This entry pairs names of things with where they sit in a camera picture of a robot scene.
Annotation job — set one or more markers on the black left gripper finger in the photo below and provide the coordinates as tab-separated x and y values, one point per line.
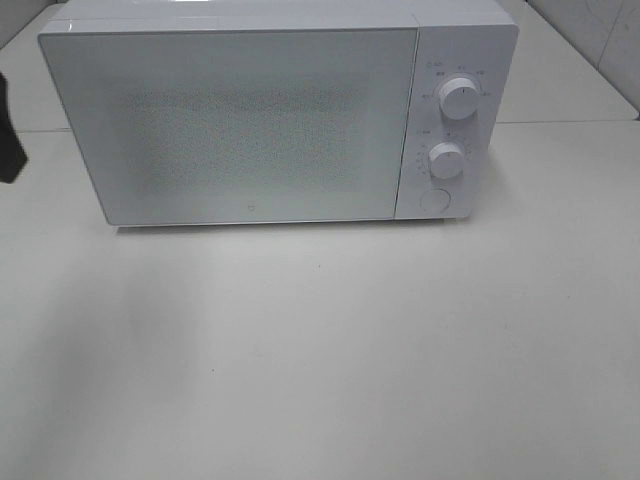
12	155

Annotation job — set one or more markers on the white microwave oven body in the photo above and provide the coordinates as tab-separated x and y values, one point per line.
473	37

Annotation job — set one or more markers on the white round knob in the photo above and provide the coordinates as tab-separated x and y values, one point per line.
446	160
458	96

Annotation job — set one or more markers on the round white door button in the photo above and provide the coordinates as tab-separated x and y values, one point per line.
435	202

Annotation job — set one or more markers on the white microwave door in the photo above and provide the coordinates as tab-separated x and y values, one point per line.
182	128

